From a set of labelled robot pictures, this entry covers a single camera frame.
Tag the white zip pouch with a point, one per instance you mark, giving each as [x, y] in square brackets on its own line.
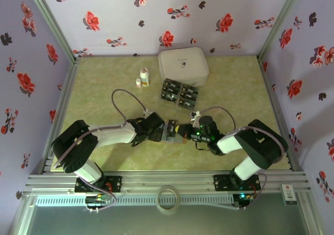
[182, 65]

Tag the large white pill bottle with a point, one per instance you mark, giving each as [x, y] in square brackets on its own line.
[144, 77]

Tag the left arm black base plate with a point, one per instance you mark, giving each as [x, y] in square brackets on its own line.
[112, 184]

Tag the white label box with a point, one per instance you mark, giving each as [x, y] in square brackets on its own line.
[289, 194]

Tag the clear acrylic card stand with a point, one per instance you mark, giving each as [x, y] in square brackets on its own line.
[186, 110]

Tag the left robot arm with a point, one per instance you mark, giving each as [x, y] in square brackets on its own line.
[114, 135]

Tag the black VIP credit card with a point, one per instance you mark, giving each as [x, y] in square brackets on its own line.
[188, 95]
[172, 129]
[171, 84]
[186, 102]
[168, 96]
[190, 88]
[170, 90]

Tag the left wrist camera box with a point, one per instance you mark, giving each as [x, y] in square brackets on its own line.
[147, 112]

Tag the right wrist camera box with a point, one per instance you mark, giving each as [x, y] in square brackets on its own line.
[195, 115]

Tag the small white pill bottle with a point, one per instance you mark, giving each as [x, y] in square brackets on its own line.
[138, 83]

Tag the aluminium frame side rail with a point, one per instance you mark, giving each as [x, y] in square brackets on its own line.
[68, 88]
[268, 88]

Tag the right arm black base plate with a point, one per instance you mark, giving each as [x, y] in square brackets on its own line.
[221, 182]

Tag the small green circuit board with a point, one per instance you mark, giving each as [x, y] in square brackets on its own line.
[244, 197]
[97, 200]

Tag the aluminium frame corner post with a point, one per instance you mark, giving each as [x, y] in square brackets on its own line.
[279, 18]
[49, 18]

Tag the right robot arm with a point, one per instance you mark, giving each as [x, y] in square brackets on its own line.
[258, 146]

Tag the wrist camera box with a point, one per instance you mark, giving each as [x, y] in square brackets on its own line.
[195, 115]
[147, 112]

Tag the aluminium frame cross rail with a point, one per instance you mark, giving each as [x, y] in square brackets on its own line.
[167, 178]

